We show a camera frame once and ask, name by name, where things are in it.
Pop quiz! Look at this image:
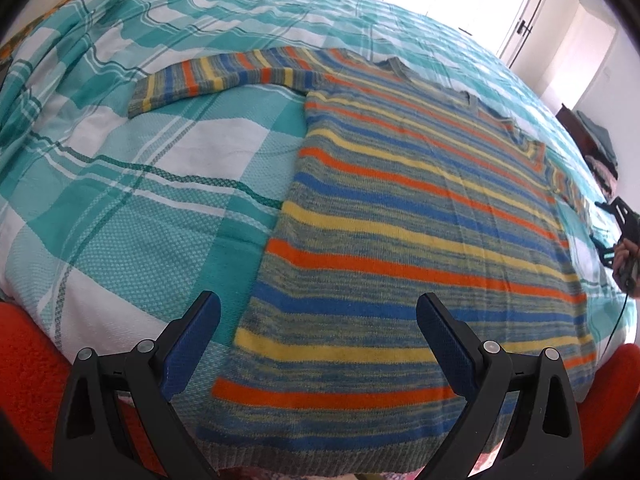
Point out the pile of clothes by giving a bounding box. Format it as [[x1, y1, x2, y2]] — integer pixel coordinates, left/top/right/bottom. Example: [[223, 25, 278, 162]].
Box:
[[572, 110, 621, 197]]

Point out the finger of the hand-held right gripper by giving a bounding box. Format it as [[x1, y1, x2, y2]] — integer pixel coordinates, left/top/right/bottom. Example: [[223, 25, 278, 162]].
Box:
[[595, 197, 640, 233], [591, 234, 618, 267]]

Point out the white door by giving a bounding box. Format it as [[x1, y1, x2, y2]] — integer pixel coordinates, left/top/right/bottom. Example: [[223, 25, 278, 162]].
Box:
[[500, 0, 557, 68]]

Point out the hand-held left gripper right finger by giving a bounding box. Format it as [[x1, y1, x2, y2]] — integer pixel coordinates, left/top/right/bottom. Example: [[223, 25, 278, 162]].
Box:
[[416, 291, 586, 480]]

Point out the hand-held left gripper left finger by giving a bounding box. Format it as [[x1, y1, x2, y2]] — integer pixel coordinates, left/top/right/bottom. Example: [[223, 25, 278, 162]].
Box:
[[51, 290, 222, 480]]

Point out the orange fuzzy bedspread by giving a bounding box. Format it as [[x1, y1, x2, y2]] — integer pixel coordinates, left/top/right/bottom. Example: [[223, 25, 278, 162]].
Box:
[[0, 295, 640, 480]]

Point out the teal checked blanket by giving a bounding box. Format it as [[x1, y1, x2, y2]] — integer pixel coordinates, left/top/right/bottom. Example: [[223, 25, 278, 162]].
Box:
[[0, 0, 640, 361]]

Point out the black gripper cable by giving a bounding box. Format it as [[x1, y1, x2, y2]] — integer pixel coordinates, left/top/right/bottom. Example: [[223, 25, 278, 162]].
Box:
[[601, 280, 632, 357]]

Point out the striped knit sweater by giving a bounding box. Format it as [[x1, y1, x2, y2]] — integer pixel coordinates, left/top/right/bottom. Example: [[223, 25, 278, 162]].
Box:
[[127, 46, 601, 476]]

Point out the dark wooden nightstand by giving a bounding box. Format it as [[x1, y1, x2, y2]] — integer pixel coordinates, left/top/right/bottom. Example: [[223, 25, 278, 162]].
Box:
[[556, 104, 601, 161]]

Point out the orange patterned pillow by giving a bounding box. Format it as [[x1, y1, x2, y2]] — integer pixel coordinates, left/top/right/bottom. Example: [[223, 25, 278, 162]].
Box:
[[0, 2, 56, 63]]

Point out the person's right hand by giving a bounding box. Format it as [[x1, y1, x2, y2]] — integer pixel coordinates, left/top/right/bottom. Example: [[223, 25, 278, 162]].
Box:
[[612, 239, 640, 295]]

